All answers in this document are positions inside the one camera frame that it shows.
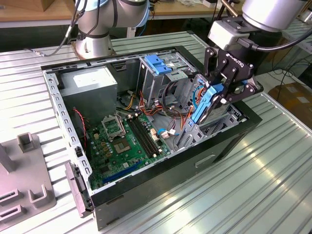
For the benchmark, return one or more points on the white box with black stripe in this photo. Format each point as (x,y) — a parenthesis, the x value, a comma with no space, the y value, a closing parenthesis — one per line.
(209,3)

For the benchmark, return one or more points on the grey plastic case latch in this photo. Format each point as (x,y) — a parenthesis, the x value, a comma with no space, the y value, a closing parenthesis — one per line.
(78,192)

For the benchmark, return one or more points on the plain brown cardboard box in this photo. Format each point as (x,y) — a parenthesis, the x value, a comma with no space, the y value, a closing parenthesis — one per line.
(58,5)

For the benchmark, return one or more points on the metal disk bay cage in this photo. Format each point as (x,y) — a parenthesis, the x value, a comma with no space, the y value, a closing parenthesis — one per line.
(190,139)

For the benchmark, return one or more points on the hard disk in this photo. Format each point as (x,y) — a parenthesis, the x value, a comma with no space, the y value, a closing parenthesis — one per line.
(207,102)

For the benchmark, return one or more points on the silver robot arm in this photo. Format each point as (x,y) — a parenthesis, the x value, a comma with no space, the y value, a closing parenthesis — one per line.
(92,26)

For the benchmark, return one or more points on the metal optical drive cage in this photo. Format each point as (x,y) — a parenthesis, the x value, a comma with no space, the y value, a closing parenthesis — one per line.
(151,85)

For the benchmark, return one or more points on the black open PC case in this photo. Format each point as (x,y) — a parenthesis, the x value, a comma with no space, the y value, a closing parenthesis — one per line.
(170,175)

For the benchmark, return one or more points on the grey parts rack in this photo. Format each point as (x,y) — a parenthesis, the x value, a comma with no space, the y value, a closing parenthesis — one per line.
(22,175)

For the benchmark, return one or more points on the grey power supply unit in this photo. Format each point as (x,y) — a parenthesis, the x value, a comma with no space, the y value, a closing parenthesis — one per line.
(87,97)

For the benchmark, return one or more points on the blue expansion slot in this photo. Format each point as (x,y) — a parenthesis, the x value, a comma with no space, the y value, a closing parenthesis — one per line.
(122,171)

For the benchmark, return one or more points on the metal slat side table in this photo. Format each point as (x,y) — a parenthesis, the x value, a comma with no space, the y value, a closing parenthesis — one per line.
(306,40)

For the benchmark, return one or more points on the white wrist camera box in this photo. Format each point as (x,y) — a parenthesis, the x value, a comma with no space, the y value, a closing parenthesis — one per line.
(224,34)

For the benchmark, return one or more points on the wooden workbench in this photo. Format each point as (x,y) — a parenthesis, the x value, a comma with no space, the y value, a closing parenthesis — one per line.
(185,9)

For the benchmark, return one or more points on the black tripod stand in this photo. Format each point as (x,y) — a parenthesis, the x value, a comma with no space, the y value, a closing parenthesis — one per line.
(217,12)

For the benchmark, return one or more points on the blue plastic drive latch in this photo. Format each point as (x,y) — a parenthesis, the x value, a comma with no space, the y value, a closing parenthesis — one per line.
(156,64)

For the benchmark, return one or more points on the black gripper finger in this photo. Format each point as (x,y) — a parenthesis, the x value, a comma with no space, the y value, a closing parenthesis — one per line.
(209,65)
(243,93)

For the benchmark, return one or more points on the beige board connector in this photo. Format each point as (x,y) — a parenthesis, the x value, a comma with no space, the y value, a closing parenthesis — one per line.
(154,135)

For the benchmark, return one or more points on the green motherboard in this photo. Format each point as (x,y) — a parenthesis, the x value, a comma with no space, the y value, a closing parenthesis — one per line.
(114,168)

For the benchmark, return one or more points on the brown cardboard box with label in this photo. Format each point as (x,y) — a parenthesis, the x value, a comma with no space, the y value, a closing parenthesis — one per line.
(292,95)

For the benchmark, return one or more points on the black RAM slot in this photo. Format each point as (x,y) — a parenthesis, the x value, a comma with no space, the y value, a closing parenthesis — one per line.
(151,136)
(148,136)
(139,136)
(143,136)

